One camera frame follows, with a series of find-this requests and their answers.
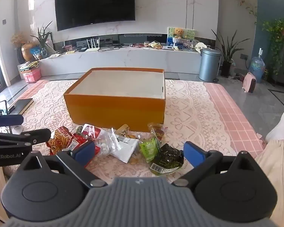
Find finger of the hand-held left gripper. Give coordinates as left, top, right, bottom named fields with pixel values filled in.
left=0, top=128, right=51, bottom=149
left=0, top=113, right=24, bottom=127

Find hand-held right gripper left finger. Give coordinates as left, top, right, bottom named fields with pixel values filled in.
left=20, top=140, right=108, bottom=189

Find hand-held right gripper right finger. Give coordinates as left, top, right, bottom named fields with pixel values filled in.
left=172, top=141, right=257, bottom=188

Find dark green snack packet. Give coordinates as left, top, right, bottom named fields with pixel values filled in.
left=149, top=143, right=184, bottom=176

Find clear packet of white balls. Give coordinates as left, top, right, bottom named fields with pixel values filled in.
left=95, top=128, right=139, bottom=163

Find brown gold snack packet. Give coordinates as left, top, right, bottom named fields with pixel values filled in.
left=148, top=122, right=166, bottom=143

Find clear yellow snack packet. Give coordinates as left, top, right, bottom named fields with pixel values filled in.
left=115, top=124, right=142, bottom=140

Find light green snack packet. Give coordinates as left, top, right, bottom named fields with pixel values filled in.
left=138, top=137, right=161, bottom=163

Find orange cardboard box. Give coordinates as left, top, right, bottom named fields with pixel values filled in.
left=63, top=68, right=166, bottom=131

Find black smartphone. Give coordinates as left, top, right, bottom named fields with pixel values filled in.
left=0, top=100, right=9, bottom=133

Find black notebook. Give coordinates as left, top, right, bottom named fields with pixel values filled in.
left=8, top=99, right=34, bottom=114

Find white lace tablecloth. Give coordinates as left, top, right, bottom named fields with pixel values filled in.
left=5, top=79, right=237, bottom=182

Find pink storage box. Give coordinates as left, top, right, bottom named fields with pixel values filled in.
left=23, top=68, right=42, bottom=83

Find pink checked tablecloth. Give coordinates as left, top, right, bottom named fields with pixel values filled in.
left=19, top=79, right=267, bottom=152

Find pile of papers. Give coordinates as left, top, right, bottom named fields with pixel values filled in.
left=18, top=61, right=39, bottom=74

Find orange brown vase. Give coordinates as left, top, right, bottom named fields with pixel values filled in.
left=21, top=43, right=36, bottom=62

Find blue packet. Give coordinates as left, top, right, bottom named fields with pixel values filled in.
left=30, top=47, right=42, bottom=59

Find dried flowers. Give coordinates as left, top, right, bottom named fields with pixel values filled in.
left=11, top=33, right=26, bottom=46

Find spiky green plant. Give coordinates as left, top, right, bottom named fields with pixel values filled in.
left=30, top=21, right=53, bottom=58

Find person's right leg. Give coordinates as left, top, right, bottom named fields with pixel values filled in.
left=254, top=107, right=284, bottom=227

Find grey metal trash can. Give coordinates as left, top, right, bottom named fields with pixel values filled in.
left=199, top=48, right=222, bottom=83

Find long leaf potted plant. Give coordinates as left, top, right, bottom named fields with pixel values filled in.
left=211, top=28, right=244, bottom=77

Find pink fan heater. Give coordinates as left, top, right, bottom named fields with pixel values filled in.
left=242, top=72, right=257, bottom=93

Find white marble television console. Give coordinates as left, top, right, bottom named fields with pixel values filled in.
left=39, top=43, right=201, bottom=77

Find white router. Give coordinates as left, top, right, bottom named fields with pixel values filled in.
left=86, top=37, right=101, bottom=52

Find blue water bottle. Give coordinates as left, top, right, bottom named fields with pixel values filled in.
left=249, top=48, right=266, bottom=83

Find pile of snack bags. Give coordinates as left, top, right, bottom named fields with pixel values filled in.
left=144, top=41, right=162, bottom=50

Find green picture board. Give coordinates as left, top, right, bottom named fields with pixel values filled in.
left=167, top=27, right=195, bottom=46

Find green climbing plant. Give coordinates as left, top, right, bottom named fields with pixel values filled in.
left=261, top=19, right=284, bottom=76

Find white floor cable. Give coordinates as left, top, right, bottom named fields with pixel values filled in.
left=228, top=73, right=245, bottom=81

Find black cables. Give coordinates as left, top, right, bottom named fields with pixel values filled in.
left=99, top=43, right=123, bottom=51

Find black wall television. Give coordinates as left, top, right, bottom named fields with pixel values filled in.
left=54, top=0, right=136, bottom=32

